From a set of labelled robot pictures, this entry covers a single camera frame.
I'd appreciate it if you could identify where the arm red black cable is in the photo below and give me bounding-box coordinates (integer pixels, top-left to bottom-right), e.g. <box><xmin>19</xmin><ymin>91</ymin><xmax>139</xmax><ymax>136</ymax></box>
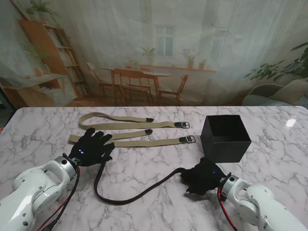
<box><xmin>218</xmin><ymin>187</ymin><xmax>239</xmax><ymax>231</ymax></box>
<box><xmin>38</xmin><ymin>166</ymin><xmax>83</xmax><ymax>231</ymax></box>

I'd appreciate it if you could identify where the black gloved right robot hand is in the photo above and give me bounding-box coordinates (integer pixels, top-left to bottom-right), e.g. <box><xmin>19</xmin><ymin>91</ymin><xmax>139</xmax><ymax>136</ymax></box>
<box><xmin>180</xmin><ymin>157</ymin><xmax>231</xmax><ymax>196</ymax></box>

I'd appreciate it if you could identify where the beige woven belt looped end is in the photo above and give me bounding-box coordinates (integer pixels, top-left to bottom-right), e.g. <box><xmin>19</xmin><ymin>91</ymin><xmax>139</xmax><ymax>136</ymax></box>
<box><xmin>78</xmin><ymin>112</ymin><xmax>192</xmax><ymax>131</ymax></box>

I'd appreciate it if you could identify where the right arm red black cable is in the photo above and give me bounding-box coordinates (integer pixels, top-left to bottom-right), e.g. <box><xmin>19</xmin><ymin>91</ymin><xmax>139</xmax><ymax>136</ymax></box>
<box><xmin>218</xmin><ymin>187</ymin><xmax>239</xmax><ymax>231</ymax></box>

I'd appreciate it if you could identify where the black woven belt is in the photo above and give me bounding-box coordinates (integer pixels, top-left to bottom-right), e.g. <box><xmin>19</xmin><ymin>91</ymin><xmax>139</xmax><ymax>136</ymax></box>
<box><xmin>93</xmin><ymin>141</ymin><xmax>193</xmax><ymax>206</ymax></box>

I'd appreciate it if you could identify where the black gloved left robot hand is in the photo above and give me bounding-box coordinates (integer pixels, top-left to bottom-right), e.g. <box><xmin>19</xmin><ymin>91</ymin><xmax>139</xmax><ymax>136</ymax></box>
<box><xmin>69</xmin><ymin>127</ymin><xmax>116</xmax><ymax>167</ymax></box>

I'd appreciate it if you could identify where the black square storage box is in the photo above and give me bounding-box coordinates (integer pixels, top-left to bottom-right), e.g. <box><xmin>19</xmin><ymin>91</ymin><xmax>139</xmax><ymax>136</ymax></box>
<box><xmin>201</xmin><ymin>115</ymin><xmax>252</xmax><ymax>163</ymax></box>

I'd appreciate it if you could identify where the left arm red black cable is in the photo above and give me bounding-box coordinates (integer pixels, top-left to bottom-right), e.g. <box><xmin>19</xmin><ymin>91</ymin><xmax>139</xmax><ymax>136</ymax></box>
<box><xmin>38</xmin><ymin>166</ymin><xmax>83</xmax><ymax>231</ymax></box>

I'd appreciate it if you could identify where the beige woven belt folded flat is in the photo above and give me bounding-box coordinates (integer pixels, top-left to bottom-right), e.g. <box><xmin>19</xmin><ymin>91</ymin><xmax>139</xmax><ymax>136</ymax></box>
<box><xmin>68</xmin><ymin>128</ymin><xmax>197</xmax><ymax>148</ymax></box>

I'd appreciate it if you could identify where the printed room scene backdrop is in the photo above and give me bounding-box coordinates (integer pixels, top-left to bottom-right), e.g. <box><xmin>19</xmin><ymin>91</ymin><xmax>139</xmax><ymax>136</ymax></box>
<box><xmin>0</xmin><ymin>0</ymin><xmax>308</xmax><ymax>108</ymax></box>

